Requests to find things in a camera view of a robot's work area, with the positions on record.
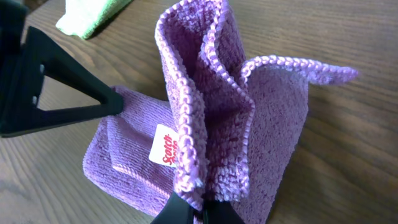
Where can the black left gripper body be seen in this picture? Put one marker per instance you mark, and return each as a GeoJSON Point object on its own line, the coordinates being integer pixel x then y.
{"type": "Point", "coordinates": [19, 111]}

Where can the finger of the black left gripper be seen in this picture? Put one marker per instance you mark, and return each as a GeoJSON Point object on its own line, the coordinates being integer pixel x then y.
{"type": "Point", "coordinates": [43, 57]}

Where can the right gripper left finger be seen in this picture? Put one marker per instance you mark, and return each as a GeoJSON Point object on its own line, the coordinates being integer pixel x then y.
{"type": "Point", "coordinates": [175, 211]}

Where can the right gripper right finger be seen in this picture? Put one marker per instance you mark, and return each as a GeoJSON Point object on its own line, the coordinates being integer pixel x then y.
{"type": "Point", "coordinates": [216, 212]}

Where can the purple cloth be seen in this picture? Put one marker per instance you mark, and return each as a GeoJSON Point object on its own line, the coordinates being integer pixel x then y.
{"type": "Point", "coordinates": [226, 132]}

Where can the folded green cloth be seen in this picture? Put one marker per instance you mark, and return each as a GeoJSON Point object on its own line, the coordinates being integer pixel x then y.
{"type": "Point", "coordinates": [83, 17]}

